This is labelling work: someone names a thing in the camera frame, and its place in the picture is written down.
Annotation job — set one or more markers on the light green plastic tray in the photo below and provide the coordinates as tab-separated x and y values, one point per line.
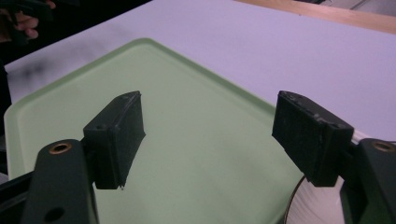
193	130

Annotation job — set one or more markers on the white plate with dark rim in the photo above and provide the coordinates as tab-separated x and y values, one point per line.
314	207

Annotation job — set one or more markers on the wooden table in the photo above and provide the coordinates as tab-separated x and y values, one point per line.
342	17

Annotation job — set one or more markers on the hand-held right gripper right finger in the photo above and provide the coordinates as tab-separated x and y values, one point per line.
311	140

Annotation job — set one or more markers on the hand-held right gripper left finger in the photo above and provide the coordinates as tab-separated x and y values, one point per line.
112	140

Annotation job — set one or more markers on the pale lilac table board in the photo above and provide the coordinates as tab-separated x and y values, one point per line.
280	56

